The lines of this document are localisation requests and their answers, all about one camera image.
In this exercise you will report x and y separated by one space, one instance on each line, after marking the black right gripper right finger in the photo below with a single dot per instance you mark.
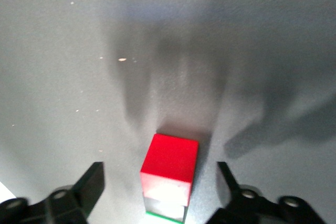
231 187

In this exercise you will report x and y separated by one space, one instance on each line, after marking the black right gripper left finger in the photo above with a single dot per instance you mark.
86 184

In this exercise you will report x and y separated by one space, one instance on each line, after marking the red cube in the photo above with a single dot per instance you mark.
170 155

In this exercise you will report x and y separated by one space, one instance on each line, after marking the black cube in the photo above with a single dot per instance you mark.
168 208

